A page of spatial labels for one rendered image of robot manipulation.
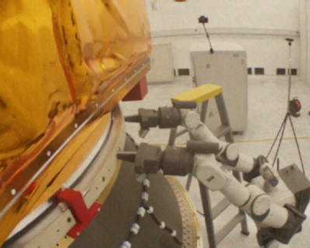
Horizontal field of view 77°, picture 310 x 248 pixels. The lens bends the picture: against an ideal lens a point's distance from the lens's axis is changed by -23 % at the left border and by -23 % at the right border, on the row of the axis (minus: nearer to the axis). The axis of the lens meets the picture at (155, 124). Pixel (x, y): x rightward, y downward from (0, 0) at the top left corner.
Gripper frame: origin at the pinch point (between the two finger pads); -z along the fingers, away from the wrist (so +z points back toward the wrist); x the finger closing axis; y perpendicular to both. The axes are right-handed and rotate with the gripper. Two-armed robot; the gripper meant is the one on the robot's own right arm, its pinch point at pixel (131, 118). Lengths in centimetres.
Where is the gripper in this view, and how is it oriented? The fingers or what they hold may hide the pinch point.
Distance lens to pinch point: 99.0
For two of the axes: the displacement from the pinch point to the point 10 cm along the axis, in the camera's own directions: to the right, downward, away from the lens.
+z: 9.8, -0.3, 1.9
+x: -1.8, -3.9, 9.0
